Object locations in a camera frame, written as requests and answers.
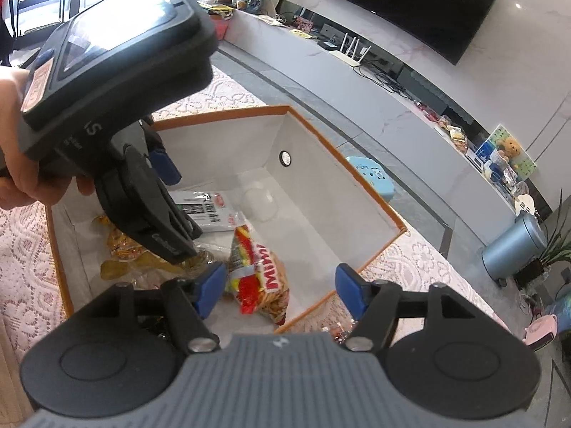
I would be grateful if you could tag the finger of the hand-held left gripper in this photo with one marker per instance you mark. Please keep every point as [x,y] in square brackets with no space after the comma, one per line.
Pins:
[165,167]

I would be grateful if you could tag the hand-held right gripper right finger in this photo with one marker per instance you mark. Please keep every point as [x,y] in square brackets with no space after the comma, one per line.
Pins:
[352,292]

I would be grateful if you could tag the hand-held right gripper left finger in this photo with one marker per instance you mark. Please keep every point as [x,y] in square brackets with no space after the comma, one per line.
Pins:
[209,290]

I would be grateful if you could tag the red fries snack packet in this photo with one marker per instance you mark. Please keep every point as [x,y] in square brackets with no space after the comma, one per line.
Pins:
[267,285]

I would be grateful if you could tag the white stick snack packet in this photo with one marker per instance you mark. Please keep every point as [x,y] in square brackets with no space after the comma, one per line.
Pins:
[216,218]

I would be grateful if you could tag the orange cardboard box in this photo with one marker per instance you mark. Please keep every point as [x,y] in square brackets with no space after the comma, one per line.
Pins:
[312,214]

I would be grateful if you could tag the yellow brown snack packet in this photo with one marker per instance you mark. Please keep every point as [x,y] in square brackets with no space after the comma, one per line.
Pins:
[120,249]

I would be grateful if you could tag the person's left hand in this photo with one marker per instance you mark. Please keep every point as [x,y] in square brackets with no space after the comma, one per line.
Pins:
[18,187]

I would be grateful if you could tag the dark wooden chair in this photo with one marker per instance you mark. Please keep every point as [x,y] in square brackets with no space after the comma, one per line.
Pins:
[49,0]

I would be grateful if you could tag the pink cardboard box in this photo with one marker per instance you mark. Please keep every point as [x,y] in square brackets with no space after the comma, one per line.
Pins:
[221,26]

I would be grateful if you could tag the light blue plastic stool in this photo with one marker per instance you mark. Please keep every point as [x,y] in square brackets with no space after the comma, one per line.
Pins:
[372,176]

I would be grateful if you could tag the blue-grey pedal trash can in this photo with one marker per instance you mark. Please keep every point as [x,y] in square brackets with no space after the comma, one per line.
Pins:
[513,249]

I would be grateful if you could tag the white marble media console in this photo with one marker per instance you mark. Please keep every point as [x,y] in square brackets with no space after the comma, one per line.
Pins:
[379,111]

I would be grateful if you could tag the pile of small packets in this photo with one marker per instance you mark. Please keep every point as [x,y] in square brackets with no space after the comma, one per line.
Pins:
[453,131]

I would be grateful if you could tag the snake plant in black pot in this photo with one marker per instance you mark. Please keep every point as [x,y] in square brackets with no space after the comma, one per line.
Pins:
[555,245]

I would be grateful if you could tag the teddy bear picture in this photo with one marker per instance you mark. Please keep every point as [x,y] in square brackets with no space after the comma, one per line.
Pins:
[508,151]

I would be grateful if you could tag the white router with antennas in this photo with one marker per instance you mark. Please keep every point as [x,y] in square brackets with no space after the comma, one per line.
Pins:
[352,55]

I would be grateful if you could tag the black wall television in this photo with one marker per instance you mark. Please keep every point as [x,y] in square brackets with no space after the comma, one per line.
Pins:
[401,4]

